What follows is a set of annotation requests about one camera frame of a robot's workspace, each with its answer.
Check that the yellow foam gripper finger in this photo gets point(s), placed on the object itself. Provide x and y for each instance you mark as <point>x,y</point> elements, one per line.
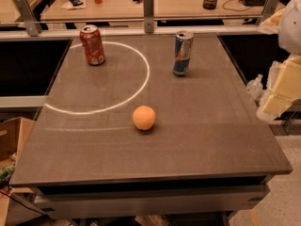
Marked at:
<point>283,86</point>
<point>271,25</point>

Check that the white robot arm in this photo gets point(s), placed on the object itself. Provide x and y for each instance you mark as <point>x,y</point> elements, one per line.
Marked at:
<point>289,39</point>

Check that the clear plastic bottle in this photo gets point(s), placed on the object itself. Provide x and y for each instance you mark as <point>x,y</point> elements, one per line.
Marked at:
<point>254,87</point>

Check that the black mesh pen cup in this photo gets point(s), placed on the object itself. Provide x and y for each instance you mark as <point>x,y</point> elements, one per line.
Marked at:
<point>209,4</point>

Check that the blue silver energy drink can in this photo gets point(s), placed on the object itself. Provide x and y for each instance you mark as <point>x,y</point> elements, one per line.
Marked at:
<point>183,47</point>

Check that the orange fruit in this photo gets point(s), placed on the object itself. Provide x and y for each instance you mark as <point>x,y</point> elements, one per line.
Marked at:
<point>144,117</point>

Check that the red soda can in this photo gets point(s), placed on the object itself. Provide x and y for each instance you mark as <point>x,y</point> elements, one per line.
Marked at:
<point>91,39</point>

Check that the wooden desk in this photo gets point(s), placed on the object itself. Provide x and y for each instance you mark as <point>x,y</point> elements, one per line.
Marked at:
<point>163,4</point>

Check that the cardboard box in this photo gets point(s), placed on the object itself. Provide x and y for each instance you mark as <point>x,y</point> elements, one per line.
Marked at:
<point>14,134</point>

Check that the metal guard rail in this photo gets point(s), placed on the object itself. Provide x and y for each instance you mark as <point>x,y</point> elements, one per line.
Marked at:
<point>148,14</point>

